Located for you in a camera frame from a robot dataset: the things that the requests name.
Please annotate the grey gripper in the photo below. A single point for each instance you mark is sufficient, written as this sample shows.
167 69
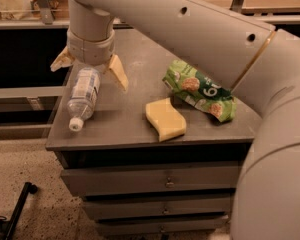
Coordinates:
91 51

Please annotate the clear plastic water bottle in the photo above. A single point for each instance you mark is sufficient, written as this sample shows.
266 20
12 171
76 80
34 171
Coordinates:
83 97

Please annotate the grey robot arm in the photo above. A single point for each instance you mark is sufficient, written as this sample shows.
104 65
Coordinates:
261 66

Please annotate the beige bag on shelf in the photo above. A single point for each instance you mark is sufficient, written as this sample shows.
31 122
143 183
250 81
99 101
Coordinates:
13 0

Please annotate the yellow sponge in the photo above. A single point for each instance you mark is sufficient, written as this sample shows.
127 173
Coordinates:
167 121

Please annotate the green snack bag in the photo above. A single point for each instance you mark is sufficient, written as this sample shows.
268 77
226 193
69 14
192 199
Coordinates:
199 91

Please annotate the grey drawer cabinet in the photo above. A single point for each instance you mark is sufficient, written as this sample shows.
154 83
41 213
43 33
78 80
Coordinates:
119 134

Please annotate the top grey drawer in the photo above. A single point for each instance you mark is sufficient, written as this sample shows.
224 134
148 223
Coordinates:
151 178

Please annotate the grey drawer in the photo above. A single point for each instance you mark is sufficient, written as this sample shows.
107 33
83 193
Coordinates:
151 178
158 206
162 225

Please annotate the black stand leg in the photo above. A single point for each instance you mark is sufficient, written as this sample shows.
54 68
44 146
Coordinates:
8 226

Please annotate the middle grey drawer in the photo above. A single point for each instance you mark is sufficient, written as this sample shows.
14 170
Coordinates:
158 206

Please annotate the bottom grey drawer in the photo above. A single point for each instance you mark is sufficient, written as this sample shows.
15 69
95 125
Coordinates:
162 225

